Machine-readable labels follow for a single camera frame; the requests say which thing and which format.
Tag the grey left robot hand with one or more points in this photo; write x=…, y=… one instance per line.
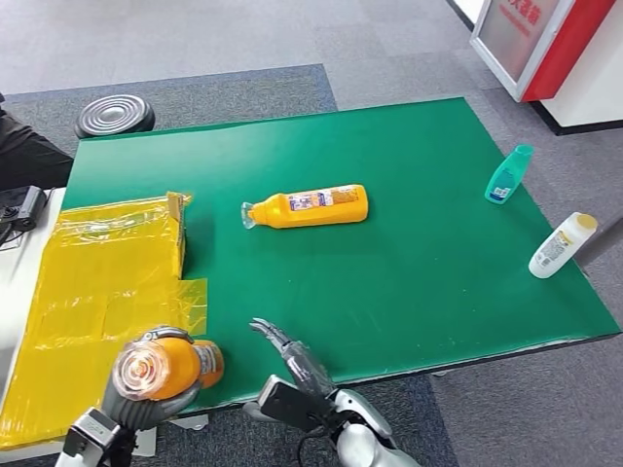
x=146, y=414

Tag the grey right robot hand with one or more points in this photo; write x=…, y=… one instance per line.
x=301, y=364

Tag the orange detergent bottle clear cap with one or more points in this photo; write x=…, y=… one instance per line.
x=316, y=209
x=185, y=364

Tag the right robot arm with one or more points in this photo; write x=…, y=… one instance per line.
x=362, y=441

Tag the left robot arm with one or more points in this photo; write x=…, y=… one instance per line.
x=124, y=448

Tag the teal plastic bottle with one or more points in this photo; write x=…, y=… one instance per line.
x=506, y=177

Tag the white bottle yellow cap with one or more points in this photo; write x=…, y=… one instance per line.
x=557, y=248

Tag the green table cover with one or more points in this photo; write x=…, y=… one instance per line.
x=389, y=290

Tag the yellow taped cardboard box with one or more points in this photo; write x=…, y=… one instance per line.
x=97, y=290

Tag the person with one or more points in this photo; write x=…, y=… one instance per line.
x=29, y=158

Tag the black round stool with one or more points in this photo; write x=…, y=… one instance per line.
x=114, y=116

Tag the red white display stand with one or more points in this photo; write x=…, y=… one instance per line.
x=559, y=45

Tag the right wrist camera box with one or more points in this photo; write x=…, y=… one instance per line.
x=292, y=406

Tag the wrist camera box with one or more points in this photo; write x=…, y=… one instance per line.
x=90, y=433
x=292, y=406

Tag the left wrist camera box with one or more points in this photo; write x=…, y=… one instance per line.
x=90, y=433

